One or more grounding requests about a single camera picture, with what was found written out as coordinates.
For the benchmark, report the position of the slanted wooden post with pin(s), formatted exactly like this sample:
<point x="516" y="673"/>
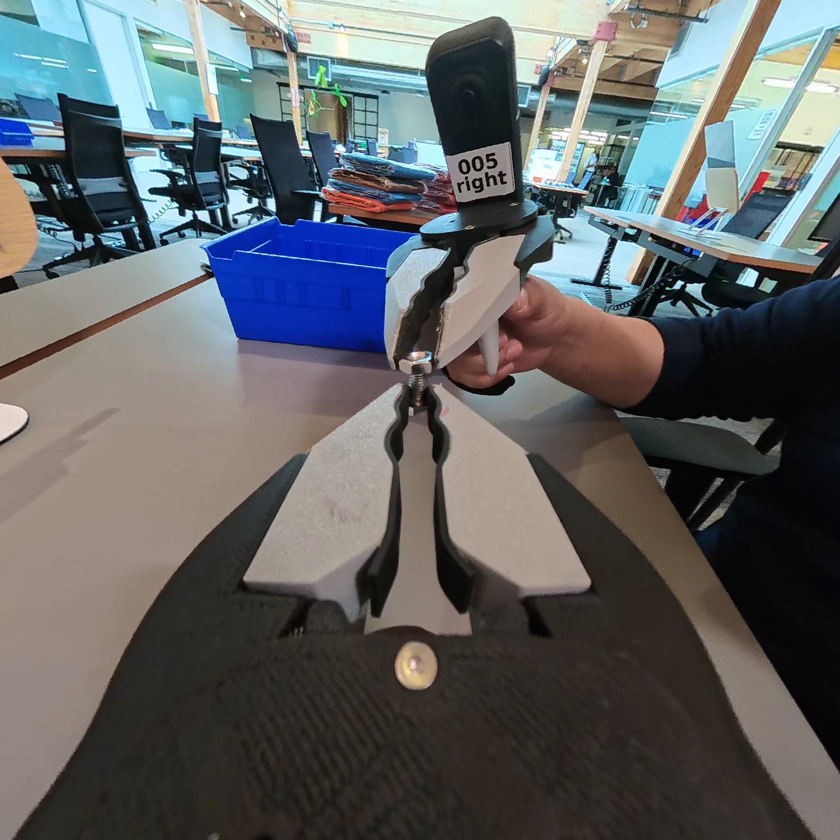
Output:
<point x="715" y="118"/>

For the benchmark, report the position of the document stand with wooden board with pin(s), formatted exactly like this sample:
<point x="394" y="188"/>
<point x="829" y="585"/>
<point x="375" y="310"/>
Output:
<point x="13" y="223"/>

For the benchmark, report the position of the person's right hand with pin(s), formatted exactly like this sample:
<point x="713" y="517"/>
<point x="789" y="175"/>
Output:
<point x="544" y="334"/>

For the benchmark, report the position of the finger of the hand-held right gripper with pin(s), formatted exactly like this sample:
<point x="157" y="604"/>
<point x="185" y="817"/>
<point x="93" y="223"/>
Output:
<point x="489" y="282"/>
<point x="407" y="289"/>

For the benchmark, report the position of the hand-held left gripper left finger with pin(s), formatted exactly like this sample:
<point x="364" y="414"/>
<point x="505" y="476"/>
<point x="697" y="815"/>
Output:
<point x="321" y="518"/>

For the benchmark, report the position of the small silver nut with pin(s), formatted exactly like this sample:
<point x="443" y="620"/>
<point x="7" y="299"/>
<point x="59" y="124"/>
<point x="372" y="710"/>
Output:
<point x="417" y="365"/>

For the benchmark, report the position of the wooden desk black frame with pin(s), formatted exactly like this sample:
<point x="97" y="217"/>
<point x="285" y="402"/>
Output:
<point x="722" y="246"/>

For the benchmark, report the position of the stack of folded cloths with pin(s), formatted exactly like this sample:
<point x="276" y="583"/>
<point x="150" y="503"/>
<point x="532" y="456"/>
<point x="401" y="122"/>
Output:
<point x="374" y="190"/>

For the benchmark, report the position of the person's right forearm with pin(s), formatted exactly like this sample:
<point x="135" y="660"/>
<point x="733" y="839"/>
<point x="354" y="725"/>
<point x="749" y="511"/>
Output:
<point x="722" y="354"/>

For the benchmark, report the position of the blue plastic bin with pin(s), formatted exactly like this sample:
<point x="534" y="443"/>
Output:
<point x="295" y="308"/>

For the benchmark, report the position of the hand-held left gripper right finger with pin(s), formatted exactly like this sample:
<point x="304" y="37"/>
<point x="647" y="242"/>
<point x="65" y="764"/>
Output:
<point x="518" y="518"/>

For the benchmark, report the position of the person's black office chair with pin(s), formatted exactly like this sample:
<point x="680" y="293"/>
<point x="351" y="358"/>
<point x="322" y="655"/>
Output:
<point x="695" y="446"/>

